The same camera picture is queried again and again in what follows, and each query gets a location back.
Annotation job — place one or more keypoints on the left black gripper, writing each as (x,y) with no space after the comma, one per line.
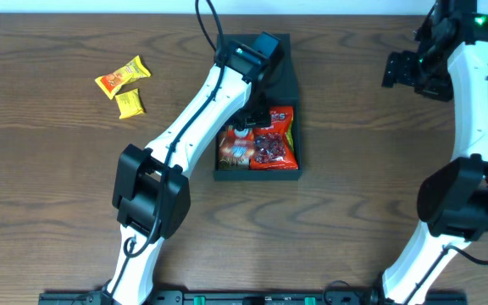
(263,119)

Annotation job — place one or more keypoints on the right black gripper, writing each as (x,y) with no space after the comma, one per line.
(397,70)

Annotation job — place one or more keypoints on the black gift box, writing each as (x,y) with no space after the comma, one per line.
(282,90)

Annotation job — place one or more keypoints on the red candy bag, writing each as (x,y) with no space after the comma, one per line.
(274,144)

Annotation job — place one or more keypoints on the red Hello Panda box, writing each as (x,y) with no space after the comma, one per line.
(236,148)

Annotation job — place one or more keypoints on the small yellow snack packet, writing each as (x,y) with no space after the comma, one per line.
(129,104)

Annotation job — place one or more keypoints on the orange yellow candy wrapper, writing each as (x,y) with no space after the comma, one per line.
(111,83)

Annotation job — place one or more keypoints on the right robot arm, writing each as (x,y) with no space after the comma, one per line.
(450,65)

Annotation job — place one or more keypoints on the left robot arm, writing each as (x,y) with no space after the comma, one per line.
(152,191)

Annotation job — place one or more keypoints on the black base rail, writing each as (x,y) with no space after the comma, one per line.
(334,297)

